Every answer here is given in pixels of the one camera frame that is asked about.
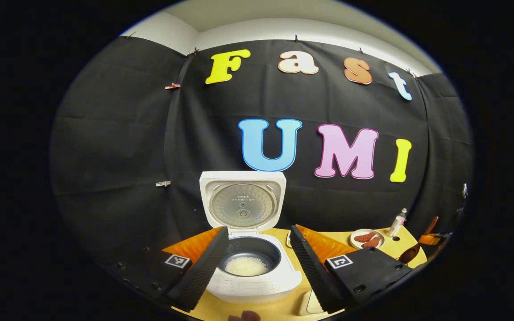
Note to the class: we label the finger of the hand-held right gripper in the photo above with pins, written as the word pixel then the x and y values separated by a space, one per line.
pixel 430 240

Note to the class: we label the white cloth tag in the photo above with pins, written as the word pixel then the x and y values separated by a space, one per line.
pixel 163 183

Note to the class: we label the small bottle with pink label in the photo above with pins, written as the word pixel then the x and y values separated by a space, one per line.
pixel 396 225

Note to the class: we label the white rice cooker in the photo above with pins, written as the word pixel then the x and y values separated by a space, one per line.
pixel 257 285

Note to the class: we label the brown wooden spoon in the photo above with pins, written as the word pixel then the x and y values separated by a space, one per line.
pixel 411 252

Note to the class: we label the red meat piece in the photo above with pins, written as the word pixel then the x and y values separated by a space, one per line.
pixel 365 236
pixel 372 242

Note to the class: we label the white round plate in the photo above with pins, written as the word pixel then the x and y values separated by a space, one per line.
pixel 354 243

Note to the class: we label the black backdrop cloth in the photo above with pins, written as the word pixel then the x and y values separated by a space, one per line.
pixel 114 156

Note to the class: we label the pink cloth clip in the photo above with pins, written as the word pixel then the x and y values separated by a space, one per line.
pixel 172 86

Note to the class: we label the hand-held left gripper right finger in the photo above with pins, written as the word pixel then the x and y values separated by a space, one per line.
pixel 312 274

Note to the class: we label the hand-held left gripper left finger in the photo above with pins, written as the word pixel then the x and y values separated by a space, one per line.
pixel 203 274

